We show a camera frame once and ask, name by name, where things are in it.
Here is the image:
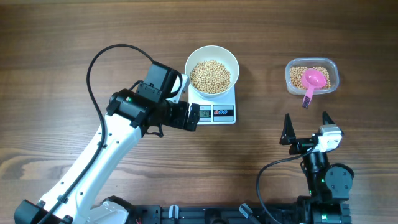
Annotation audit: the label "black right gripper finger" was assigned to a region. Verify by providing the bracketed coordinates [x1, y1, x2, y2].
[322, 111, 344, 136]
[279, 113, 296, 145]

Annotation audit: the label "pink plastic measuring scoop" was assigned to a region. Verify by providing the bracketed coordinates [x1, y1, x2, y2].
[302, 69, 326, 109]

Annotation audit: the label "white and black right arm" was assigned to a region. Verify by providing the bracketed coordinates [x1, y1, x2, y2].
[280, 111, 354, 224]

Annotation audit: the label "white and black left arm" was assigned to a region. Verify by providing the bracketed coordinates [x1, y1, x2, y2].
[14, 62, 199, 223]

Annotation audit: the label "white digital kitchen scale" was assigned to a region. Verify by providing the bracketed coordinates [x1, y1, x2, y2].
[188, 85, 237, 125]

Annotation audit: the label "soybeans in white bowl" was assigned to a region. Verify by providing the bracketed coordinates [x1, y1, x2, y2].
[190, 60, 231, 94]

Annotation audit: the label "white round bowl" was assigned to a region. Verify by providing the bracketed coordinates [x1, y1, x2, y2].
[185, 45, 240, 98]

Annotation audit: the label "pile of soybeans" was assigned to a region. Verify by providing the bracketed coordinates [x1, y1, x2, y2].
[289, 67, 331, 90]

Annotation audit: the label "clear plastic container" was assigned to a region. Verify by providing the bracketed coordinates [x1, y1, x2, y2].
[285, 57, 340, 95]

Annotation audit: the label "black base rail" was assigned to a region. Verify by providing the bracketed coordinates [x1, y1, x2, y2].
[127, 203, 352, 224]

